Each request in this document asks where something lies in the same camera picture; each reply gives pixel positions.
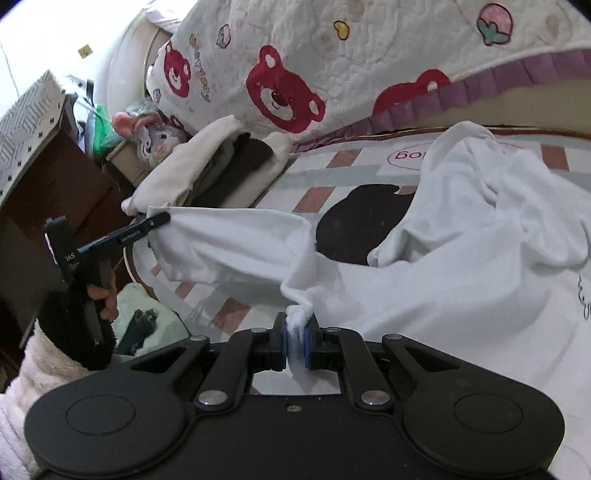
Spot light green cloth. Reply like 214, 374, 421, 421
112, 282, 191, 357

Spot white shirt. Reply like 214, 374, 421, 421
134, 121, 591, 416

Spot person's left hand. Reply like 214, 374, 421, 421
87, 279, 119, 322

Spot white patterned board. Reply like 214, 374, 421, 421
0, 69, 66, 200

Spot grey plush toy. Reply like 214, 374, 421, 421
112, 111, 186, 161

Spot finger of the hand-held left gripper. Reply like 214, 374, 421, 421
76, 211, 173, 256

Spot cream fleece jacket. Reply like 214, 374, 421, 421
121, 115, 295, 219

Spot cardboard box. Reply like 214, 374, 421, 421
105, 137, 155, 186

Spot bear print quilt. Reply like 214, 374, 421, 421
145, 0, 591, 139

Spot brown wooden cabinet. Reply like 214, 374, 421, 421
0, 124, 127, 344

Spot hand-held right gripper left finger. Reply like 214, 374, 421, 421
130, 313, 288, 412

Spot green plastic bag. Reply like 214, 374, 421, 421
91, 104, 117, 154

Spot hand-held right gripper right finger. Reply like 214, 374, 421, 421
302, 316, 461, 410

